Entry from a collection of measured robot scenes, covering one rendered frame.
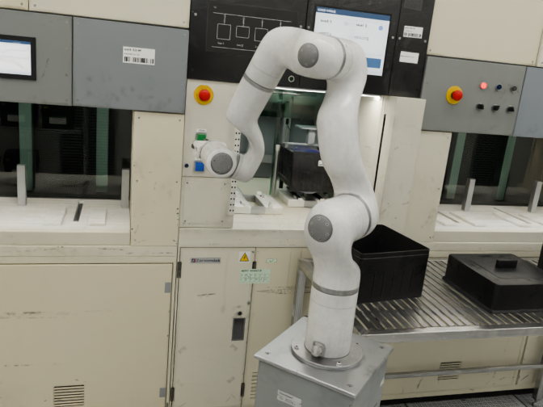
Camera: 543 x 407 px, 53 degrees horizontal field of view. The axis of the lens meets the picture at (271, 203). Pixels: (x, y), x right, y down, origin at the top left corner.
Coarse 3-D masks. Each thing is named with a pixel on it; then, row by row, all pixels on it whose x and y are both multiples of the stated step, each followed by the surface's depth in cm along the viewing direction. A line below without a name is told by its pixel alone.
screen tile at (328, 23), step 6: (318, 18) 188; (324, 18) 188; (330, 18) 189; (336, 18) 189; (318, 24) 188; (324, 24) 189; (330, 24) 189; (336, 24) 190; (342, 24) 190; (330, 30) 190; (336, 30) 190; (342, 30) 191; (348, 30) 191; (342, 36) 191; (348, 36) 192
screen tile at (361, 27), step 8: (360, 24) 192; (368, 24) 193; (376, 24) 193; (384, 24) 194; (360, 32) 193; (368, 32) 193; (376, 32) 194; (384, 32) 195; (352, 40) 193; (376, 40) 195; (368, 48) 195; (376, 48) 196
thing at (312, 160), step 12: (312, 132) 241; (288, 144) 241; (300, 144) 242; (312, 144) 242; (288, 156) 238; (300, 156) 234; (312, 156) 235; (288, 168) 238; (300, 168) 235; (312, 168) 237; (324, 168) 238; (288, 180) 236; (300, 180) 237; (312, 180) 238; (324, 180) 240; (324, 192) 243
